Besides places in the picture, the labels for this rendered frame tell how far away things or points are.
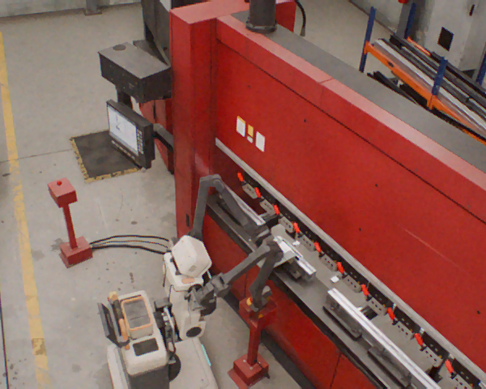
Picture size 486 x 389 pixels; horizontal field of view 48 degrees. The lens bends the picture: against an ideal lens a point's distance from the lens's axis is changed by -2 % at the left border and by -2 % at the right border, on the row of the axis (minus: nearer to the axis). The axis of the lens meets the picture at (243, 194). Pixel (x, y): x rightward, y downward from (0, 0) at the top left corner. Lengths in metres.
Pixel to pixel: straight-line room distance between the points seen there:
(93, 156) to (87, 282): 1.79
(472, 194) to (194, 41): 1.93
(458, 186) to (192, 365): 2.31
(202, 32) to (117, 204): 2.54
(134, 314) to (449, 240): 1.89
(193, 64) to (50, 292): 2.36
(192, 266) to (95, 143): 3.51
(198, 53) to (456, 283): 2.04
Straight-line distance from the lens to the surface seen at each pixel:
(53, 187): 4.65
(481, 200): 2.45
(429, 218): 2.69
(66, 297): 4.87
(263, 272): 3.26
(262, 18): 3.36
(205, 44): 3.60
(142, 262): 5.02
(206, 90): 3.75
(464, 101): 4.91
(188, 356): 4.06
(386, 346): 3.42
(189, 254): 3.16
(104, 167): 6.08
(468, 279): 2.70
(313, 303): 3.63
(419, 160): 2.58
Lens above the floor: 3.66
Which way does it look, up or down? 40 degrees down
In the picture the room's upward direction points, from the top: 4 degrees clockwise
